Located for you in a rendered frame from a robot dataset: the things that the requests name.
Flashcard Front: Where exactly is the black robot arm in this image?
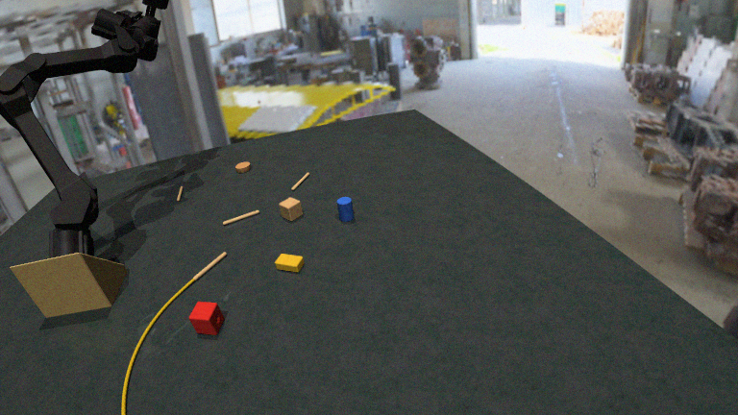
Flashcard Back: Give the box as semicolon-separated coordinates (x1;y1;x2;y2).
0;8;155;258

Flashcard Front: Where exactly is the blue cylinder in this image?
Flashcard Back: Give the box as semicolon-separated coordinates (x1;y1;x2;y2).
337;197;354;222

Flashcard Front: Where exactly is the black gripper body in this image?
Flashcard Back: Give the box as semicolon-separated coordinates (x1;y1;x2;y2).
133;0;169;61

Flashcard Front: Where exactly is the small tan wooden disc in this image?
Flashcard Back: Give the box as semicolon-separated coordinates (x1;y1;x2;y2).
235;161;252;173

